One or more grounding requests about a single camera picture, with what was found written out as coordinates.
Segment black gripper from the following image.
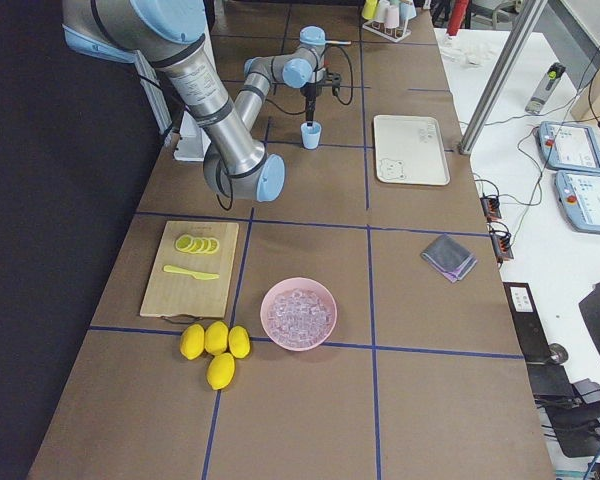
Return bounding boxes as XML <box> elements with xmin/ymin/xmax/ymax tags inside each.
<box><xmin>300</xmin><ymin>69</ymin><xmax>341</xmax><ymax>124</ymax></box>

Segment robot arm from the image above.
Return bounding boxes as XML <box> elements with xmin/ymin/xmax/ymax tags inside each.
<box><xmin>62</xmin><ymin>0</ymin><xmax>336</xmax><ymax>202</ymax></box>

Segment light blue cup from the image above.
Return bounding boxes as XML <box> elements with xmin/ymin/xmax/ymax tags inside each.
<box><xmin>300</xmin><ymin>121</ymin><xmax>322</xmax><ymax>150</ymax></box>

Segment metal cup rack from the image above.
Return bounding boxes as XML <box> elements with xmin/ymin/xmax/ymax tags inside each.
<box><xmin>362</xmin><ymin>19</ymin><xmax>412</xmax><ymax>43</ymax></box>

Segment yellow-green cup on rack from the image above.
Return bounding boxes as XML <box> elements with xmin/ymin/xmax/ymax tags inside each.
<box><xmin>361</xmin><ymin>0</ymin><xmax>378</xmax><ymax>20</ymax></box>

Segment pink cup on rack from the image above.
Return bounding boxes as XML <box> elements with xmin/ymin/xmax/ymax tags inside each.
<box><xmin>384</xmin><ymin>3</ymin><xmax>400</xmax><ymax>30</ymax></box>

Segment white cup on rack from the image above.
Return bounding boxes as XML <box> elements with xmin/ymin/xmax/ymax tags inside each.
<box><xmin>373</xmin><ymin>0</ymin><xmax>390</xmax><ymax>24</ymax></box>

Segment blue cup on rack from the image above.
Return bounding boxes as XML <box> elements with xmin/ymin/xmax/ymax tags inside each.
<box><xmin>399</xmin><ymin>0</ymin><xmax>417</xmax><ymax>22</ymax></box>

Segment clear ice cubes pile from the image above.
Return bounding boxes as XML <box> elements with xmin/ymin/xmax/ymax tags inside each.
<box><xmin>264</xmin><ymin>289</ymin><xmax>335</xmax><ymax>351</ymax></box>

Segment cream bear tray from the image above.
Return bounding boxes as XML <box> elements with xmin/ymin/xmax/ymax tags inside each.
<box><xmin>373</xmin><ymin>115</ymin><xmax>450</xmax><ymax>186</ymax></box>

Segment crumpled white plastic bags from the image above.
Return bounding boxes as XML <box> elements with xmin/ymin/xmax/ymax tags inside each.
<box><xmin>437</xmin><ymin>33</ymin><xmax>499</xmax><ymax>68</ymax></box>

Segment lemon slices row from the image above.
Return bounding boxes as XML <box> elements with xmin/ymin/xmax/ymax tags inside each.
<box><xmin>174</xmin><ymin>234</ymin><xmax>220</xmax><ymax>255</ymax></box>

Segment black power strip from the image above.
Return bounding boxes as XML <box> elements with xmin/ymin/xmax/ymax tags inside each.
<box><xmin>489</xmin><ymin>225</ymin><xmax>514</xmax><ymax>265</ymax></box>
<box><xmin>480</xmin><ymin>194</ymin><xmax>502</xmax><ymax>222</ymax></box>

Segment yellow plastic knife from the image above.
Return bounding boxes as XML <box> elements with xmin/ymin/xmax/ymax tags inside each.
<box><xmin>162</xmin><ymin>265</ymin><xmax>220</xmax><ymax>281</ymax></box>

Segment grey folded cloth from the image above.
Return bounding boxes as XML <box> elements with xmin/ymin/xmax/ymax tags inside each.
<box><xmin>421</xmin><ymin>234</ymin><xmax>477</xmax><ymax>283</ymax></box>

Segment wooden cutting board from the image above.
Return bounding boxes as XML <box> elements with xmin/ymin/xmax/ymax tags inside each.
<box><xmin>140</xmin><ymin>221</ymin><xmax>240</xmax><ymax>318</ymax></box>

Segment pink bowl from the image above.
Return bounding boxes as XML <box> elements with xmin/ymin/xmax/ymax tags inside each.
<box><xmin>260</xmin><ymin>277</ymin><xmax>338</xmax><ymax>352</ymax></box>

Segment yellow lemon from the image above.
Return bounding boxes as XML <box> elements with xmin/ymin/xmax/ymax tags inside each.
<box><xmin>204</xmin><ymin>321</ymin><xmax>229</xmax><ymax>356</ymax></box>
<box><xmin>228</xmin><ymin>325</ymin><xmax>251</xmax><ymax>359</ymax></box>
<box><xmin>206</xmin><ymin>352</ymin><xmax>236</xmax><ymax>390</ymax></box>
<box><xmin>179</xmin><ymin>324</ymin><xmax>205</xmax><ymax>360</ymax></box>

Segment teach pendant far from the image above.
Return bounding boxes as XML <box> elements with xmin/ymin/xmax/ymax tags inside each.
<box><xmin>537</xmin><ymin>121</ymin><xmax>600</xmax><ymax>173</ymax></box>

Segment teach pendant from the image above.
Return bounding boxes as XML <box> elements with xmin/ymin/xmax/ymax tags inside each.
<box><xmin>554</xmin><ymin>170</ymin><xmax>600</xmax><ymax>234</ymax></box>
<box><xmin>537</xmin><ymin>121</ymin><xmax>600</xmax><ymax>173</ymax></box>

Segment teach pendant near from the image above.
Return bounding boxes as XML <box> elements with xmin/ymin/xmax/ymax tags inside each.
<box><xmin>554</xmin><ymin>170</ymin><xmax>600</xmax><ymax>234</ymax></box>

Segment black box white label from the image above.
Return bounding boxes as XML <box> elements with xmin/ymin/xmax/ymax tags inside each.
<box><xmin>503</xmin><ymin>282</ymin><xmax>551</xmax><ymax>364</ymax></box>

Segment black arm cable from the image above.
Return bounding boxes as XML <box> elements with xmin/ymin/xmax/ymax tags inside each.
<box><xmin>267</xmin><ymin>47</ymin><xmax>356</xmax><ymax>119</ymax></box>

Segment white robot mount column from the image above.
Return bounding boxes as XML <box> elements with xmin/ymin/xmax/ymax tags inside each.
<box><xmin>174</xmin><ymin>112</ymin><xmax>211</xmax><ymax>162</ymax></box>

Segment aluminium frame post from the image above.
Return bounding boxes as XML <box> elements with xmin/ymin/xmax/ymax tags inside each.
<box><xmin>458</xmin><ymin>0</ymin><xmax>548</xmax><ymax>155</ymax></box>

